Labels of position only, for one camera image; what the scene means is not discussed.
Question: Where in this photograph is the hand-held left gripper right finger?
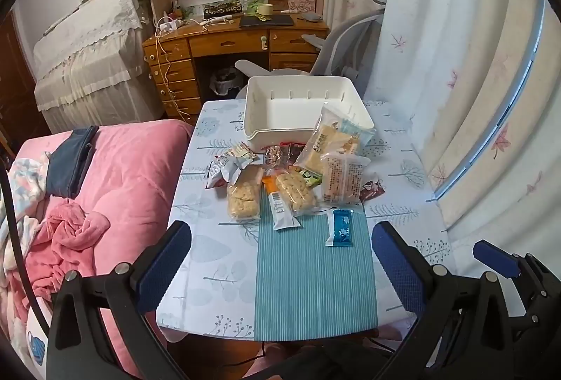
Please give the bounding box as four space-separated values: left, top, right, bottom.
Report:
372 221 524 380

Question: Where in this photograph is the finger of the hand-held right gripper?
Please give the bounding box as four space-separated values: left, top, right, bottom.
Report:
472 240 558 319

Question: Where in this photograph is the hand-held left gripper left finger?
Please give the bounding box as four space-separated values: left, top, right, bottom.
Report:
46 220 194 380

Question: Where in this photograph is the orange white snack bar packet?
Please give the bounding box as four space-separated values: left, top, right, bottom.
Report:
262 175 301 232

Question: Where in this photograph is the white plastic bin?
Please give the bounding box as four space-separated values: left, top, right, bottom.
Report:
244 75 377 145

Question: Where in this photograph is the leaf print tablecloth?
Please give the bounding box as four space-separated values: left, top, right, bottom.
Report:
155 100 457 341

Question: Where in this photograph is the small blue packet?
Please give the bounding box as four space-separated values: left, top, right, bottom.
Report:
325 209 357 248

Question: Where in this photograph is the pink blanket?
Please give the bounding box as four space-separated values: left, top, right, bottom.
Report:
0 120 196 380

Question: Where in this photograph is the small brown packet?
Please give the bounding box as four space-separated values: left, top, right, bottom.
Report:
359 174 386 202

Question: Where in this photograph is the teal striped placemat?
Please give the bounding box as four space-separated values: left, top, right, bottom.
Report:
253 183 379 342

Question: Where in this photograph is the clear rice cracker packet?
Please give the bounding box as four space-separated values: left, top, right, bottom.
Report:
227 166 264 223
274 170 320 217

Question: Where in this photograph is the cream bread packet with text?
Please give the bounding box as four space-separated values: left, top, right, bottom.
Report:
320 151 371 205

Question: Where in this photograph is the red edged silver snack packet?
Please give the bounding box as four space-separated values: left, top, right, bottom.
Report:
205 156 246 189

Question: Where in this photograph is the green label packet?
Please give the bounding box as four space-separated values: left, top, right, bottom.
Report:
295 167 324 188

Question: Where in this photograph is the navy cloth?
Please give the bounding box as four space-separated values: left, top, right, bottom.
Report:
45 125 101 197

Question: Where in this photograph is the light blue packet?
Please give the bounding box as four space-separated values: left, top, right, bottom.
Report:
339 119 377 157

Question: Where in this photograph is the clear yellow cake packet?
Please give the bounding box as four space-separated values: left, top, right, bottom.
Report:
293 103 364 175

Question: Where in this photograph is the dark red nut packet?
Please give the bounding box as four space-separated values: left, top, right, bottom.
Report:
263 142 307 170

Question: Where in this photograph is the pastel print blanket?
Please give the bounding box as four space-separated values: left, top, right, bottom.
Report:
0 156 55 367

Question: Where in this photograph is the trash bin with bag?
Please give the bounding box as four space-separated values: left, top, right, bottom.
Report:
209 67 243 100

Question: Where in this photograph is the wooden desk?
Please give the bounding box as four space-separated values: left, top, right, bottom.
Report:
142 9 330 118

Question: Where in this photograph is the white leaf print curtain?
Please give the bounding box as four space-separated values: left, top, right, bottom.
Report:
324 0 561 276

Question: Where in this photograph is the grey office chair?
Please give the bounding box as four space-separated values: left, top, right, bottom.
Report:
234 0 395 100

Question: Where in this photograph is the black laptop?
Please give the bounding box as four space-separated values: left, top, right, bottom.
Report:
239 14 294 29

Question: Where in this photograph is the black cable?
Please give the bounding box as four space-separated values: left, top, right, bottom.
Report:
0 170 50 333

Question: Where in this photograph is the white cable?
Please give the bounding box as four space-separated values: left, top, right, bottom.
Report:
154 12 194 122

